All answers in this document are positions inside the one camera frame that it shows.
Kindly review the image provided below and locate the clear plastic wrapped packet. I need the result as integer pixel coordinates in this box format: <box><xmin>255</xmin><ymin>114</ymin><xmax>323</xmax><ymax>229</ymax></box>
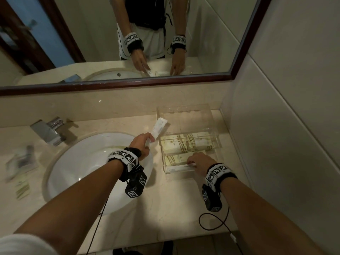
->
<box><xmin>5</xmin><ymin>145</ymin><xmax>39</xmax><ymax>181</ymax></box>

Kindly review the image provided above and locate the left marker wristband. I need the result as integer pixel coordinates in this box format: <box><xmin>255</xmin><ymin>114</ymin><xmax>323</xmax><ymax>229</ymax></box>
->
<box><xmin>107</xmin><ymin>148</ymin><xmax>142</xmax><ymax>173</ymax></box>

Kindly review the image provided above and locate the marker wristband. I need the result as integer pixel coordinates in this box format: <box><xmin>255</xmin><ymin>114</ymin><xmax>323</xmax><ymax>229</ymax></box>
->
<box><xmin>107</xmin><ymin>148</ymin><xmax>142</xmax><ymax>173</ymax></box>
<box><xmin>205</xmin><ymin>163</ymin><xmax>238</xmax><ymax>192</ymax></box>

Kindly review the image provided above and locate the clear acrylic tray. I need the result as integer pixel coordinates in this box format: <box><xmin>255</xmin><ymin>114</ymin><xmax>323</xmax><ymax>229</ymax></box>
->
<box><xmin>156</xmin><ymin>104</ymin><xmax>223</xmax><ymax>175</ymax></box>

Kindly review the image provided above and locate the white toiletry packet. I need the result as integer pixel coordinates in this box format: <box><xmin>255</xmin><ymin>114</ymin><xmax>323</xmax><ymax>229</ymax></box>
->
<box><xmin>145</xmin><ymin>117</ymin><xmax>168</xmax><ymax>146</ymax></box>
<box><xmin>166</xmin><ymin>162</ymin><xmax>197</xmax><ymax>173</ymax></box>

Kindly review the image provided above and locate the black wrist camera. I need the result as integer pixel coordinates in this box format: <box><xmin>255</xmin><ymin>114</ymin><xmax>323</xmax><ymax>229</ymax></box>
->
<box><xmin>202</xmin><ymin>183</ymin><xmax>223</xmax><ymax>212</ymax></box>
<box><xmin>119</xmin><ymin>166</ymin><xmax>148</xmax><ymax>199</ymax></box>

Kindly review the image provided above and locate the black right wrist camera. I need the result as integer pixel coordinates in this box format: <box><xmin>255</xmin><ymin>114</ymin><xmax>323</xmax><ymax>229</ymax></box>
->
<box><xmin>202</xmin><ymin>183</ymin><xmax>223</xmax><ymax>212</ymax></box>

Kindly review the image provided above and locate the white shirt sleeve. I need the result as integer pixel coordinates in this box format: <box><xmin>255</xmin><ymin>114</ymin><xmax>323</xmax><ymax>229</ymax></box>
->
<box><xmin>0</xmin><ymin>233</ymin><xmax>59</xmax><ymax>255</ymax></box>

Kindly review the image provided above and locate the person's right hand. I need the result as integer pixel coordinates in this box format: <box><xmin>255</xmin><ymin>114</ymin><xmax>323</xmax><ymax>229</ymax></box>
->
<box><xmin>187</xmin><ymin>152</ymin><xmax>217</xmax><ymax>177</ymax></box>

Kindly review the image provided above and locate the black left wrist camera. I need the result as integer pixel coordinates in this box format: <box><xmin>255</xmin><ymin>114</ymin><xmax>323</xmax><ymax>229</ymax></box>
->
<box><xmin>119</xmin><ymin>166</ymin><xmax>148</xmax><ymax>199</ymax></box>

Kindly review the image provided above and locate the white sink basin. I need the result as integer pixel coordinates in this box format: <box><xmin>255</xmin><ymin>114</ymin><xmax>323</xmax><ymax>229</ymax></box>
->
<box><xmin>46</xmin><ymin>132</ymin><xmax>155</xmax><ymax>217</ymax></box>

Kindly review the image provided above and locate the right marker wristband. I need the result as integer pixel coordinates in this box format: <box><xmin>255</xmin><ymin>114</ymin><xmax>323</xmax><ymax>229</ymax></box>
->
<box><xmin>205</xmin><ymin>163</ymin><xmax>238</xmax><ymax>192</ymax></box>

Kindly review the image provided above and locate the cream gold-striped packet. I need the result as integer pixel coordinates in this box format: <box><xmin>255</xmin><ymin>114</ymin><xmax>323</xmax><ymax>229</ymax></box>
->
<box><xmin>160</xmin><ymin>135</ymin><xmax>187</xmax><ymax>155</ymax></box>
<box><xmin>164</xmin><ymin>151</ymin><xmax>207</xmax><ymax>168</ymax></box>
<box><xmin>185</xmin><ymin>132</ymin><xmax>213</xmax><ymax>152</ymax></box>

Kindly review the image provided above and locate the black cable with white plug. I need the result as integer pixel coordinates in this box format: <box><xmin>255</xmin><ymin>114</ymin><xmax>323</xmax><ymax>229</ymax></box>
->
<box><xmin>198</xmin><ymin>205</ymin><xmax>244</xmax><ymax>255</ymax></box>

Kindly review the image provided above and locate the thin black cable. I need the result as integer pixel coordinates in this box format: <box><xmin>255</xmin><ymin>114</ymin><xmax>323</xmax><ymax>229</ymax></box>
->
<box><xmin>86</xmin><ymin>199</ymin><xmax>109</xmax><ymax>255</ymax></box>

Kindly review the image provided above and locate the person's right forearm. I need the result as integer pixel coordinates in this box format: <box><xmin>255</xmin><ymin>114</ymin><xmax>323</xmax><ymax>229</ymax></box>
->
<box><xmin>219</xmin><ymin>176</ymin><xmax>328</xmax><ymax>255</ymax></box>

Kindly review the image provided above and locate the wood-framed wall mirror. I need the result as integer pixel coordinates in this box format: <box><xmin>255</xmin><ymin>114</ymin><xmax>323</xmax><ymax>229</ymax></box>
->
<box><xmin>0</xmin><ymin>0</ymin><xmax>274</xmax><ymax>97</ymax></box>

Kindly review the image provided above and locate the person's left forearm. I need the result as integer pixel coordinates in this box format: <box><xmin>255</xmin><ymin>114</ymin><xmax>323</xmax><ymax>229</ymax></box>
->
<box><xmin>13</xmin><ymin>158</ymin><xmax>125</xmax><ymax>255</ymax></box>

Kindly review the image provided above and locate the cream green-striped packet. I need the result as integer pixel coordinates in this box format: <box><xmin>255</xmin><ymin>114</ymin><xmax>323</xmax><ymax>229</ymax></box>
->
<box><xmin>14</xmin><ymin>178</ymin><xmax>31</xmax><ymax>201</ymax></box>

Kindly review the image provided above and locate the chrome faucet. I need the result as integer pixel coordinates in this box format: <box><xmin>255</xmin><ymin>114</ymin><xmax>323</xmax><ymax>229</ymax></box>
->
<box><xmin>30</xmin><ymin>116</ymin><xmax>67</xmax><ymax>146</ymax></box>

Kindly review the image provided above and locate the person's left hand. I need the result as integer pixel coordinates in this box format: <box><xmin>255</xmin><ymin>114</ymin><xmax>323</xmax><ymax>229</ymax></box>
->
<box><xmin>128</xmin><ymin>133</ymin><xmax>155</xmax><ymax>161</ymax></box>

